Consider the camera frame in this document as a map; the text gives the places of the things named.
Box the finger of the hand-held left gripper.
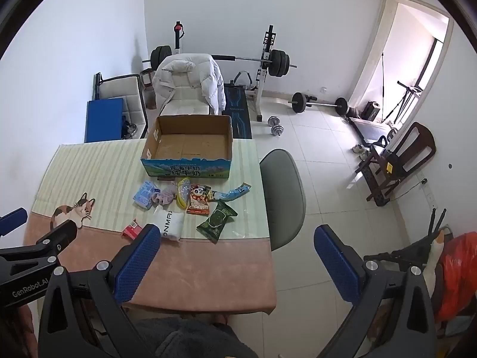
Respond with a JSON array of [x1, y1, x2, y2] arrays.
[[0, 208, 28, 237], [35, 219, 78, 259]]

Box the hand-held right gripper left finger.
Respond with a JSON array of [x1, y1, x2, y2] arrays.
[[38, 224, 162, 358]]

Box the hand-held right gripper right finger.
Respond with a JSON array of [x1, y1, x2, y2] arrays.
[[314, 224, 436, 358]]

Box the red packet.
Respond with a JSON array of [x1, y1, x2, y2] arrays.
[[122, 220, 144, 241]]

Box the white snack bag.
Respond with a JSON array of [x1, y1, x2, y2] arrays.
[[154, 205, 186, 242]]

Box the blue snack packet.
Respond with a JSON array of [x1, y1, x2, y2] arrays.
[[133, 181, 157, 209]]

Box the greyish pink socks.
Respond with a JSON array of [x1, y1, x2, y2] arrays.
[[151, 183, 179, 207]]

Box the yellow snack bag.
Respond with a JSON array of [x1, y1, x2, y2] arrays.
[[176, 178, 191, 209]]

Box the panda print snack packet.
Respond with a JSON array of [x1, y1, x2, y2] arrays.
[[185, 184, 212, 216]]

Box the dark green packet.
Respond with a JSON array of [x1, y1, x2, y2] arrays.
[[196, 200, 238, 244]]

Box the light blue packet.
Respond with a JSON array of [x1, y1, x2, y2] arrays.
[[212, 183, 251, 202]]

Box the printed cardboard box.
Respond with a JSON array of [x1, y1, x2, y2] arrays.
[[141, 115, 234, 178]]

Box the person's left forearm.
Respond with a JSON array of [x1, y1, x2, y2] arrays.
[[0, 304, 40, 358]]

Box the striped cat print tablecloth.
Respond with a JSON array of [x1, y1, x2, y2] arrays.
[[23, 138, 277, 314]]

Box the grey plastic chair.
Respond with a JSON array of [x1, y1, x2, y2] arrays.
[[259, 148, 307, 251]]

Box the person's dark clothing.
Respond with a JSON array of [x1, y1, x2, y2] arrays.
[[134, 315, 258, 358]]

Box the black router with antennas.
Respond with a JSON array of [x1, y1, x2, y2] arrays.
[[428, 207, 448, 243]]

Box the blue folded mat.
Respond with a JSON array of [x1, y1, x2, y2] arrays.
[[84, 98, 124, 143]]

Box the red plastic bag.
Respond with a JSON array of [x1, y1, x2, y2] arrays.
[[434, 231, 477, 323]]

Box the dark wooden chair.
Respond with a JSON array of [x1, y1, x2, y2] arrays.
[[355, 121, 436, 206]]

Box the chrome dumbbell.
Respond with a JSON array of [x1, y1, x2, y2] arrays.
[[267, 115, 284, 137]]

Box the black box speaker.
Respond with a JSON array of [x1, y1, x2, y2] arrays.
[[361, 101, 381, 122]]

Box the short barbell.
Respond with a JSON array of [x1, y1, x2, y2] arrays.
[[288, 92, 349, 115]]

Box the wooden stool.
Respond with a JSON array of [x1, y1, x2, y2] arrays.
[[140, 68, 157, 110]]

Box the black and blue bench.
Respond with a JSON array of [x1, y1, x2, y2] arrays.
[[223, 86, 252, 139]]

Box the black tripod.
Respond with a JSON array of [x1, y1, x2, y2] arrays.
[[380, 52, 425, 124]]

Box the white down jacket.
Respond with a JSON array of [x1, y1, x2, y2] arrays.
[[154, 53, 226, 115]]

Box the barbell with black plates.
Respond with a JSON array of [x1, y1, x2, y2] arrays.
[[142, 45, 298, 78]]

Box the white barbell rack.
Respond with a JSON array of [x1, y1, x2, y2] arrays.
[[172, 20, 278, 122]]

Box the white chair with black frame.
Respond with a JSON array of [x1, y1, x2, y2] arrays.
[[93, 72, 148, 138]]

